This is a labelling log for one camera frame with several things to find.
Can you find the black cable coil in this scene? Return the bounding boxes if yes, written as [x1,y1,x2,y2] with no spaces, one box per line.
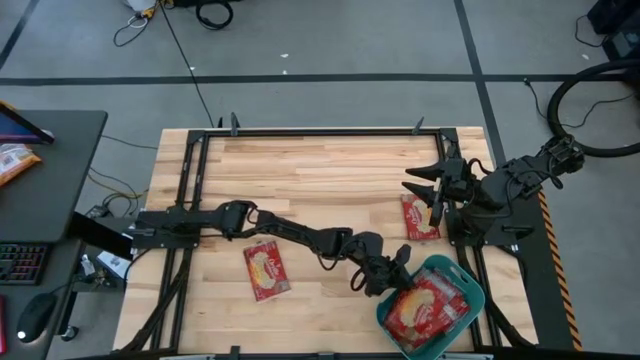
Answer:
[194,0,235,32]

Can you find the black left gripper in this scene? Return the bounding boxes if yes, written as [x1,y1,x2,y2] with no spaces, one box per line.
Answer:
[363,243,416,301]

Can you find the black computer mouse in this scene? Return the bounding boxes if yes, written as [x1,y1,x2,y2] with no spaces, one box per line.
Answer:
[16,292,58,345]

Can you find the red flat object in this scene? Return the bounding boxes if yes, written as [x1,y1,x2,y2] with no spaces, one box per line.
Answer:
[0,294,8,356]

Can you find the white floor cable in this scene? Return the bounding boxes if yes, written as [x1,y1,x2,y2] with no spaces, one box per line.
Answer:
[112,9,154,49]

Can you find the dark framed display screen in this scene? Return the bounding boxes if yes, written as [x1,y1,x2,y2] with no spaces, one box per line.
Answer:
[0,99,56,146]

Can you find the backlit black keyboard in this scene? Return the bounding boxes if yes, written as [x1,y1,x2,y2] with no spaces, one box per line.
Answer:
[0,243,52,287]

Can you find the black base slab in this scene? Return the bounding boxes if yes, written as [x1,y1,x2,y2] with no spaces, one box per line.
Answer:
[68,211,136,259]

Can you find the thick black hose ring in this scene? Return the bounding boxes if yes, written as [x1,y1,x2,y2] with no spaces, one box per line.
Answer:
[546,58,640,159]

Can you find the orange snack bag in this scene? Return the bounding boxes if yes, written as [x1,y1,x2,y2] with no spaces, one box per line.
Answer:
[0,143,43,188]

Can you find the black platform with hazard stripes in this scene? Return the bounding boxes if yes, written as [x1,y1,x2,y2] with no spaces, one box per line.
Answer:
[494,173,584,351]

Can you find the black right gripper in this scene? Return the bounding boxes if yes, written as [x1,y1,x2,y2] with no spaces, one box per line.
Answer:
[401,156,484,228]

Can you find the teal plastic basket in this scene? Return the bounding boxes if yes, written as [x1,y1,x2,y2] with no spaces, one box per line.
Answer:
[375,253,487,360]

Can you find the black equipment case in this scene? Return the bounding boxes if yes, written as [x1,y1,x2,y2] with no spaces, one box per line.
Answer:
[586,0,640,62]

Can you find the black desk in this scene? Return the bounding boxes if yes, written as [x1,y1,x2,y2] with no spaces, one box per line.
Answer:
[0,109,109,360]

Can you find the yellow cable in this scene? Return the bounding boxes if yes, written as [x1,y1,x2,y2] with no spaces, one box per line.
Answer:
[87,169,149,201]

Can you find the thin black floor cable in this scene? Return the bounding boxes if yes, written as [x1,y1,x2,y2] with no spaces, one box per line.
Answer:
[523,78,637,130]

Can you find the white power adapter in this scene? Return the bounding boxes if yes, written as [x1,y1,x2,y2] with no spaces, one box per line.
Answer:
[94,249,133,281]

